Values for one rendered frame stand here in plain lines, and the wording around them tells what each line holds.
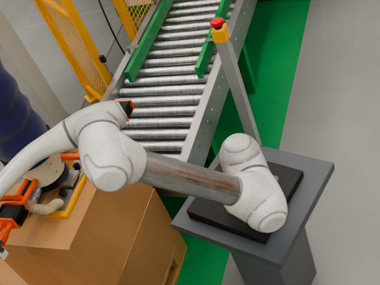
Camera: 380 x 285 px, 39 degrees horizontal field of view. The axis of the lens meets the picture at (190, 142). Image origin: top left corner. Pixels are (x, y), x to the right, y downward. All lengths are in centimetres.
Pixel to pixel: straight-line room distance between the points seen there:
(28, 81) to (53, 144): 198
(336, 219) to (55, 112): 204
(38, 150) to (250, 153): 73
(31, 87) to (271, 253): 219
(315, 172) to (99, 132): 99
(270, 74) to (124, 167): 252
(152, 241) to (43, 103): 149
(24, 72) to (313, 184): 214
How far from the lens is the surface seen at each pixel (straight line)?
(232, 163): 192
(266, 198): 180
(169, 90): 315
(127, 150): 152
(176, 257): 292
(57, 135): 167
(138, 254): 254
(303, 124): 345
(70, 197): 219
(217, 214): 209
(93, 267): 222
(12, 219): 207
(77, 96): 446
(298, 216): 207
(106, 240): 228
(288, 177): 215
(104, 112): 162
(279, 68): 391
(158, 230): 270
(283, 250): 200
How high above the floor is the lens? 242
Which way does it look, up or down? 43 degrees down
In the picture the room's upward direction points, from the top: 24 degrees counter-clockwise
